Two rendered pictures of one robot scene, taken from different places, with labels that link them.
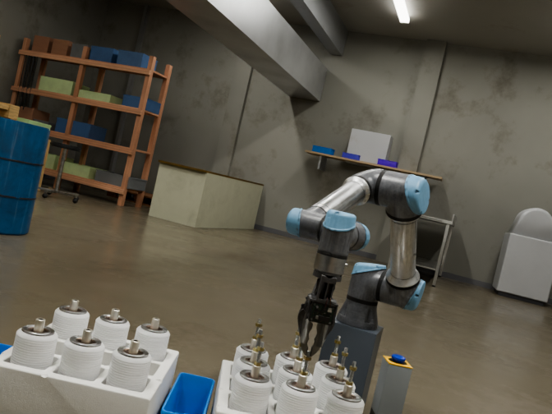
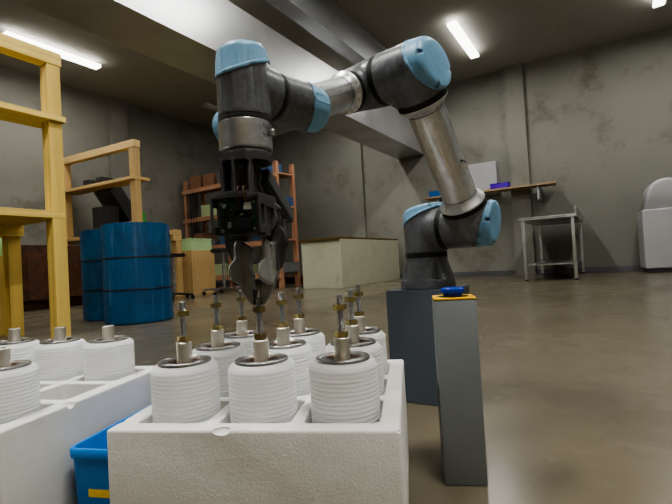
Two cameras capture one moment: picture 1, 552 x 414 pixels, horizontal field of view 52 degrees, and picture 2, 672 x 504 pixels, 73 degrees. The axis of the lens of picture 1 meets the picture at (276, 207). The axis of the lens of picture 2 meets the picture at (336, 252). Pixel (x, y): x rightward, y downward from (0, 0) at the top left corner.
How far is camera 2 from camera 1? 94 cm
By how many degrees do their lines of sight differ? 13
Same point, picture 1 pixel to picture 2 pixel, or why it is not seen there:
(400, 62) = (484, 96)
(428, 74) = (513, 96)
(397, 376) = (455, 317)
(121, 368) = not seen: outside the picture
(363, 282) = (417, 230)
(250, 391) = (165, 384)
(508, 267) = (651, 243)
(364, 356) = not seen: hidden behind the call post
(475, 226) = (603, 216)
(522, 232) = (655, 206)
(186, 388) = not seen: hidden behind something
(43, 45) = (197, 183)
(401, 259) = (445, 173)
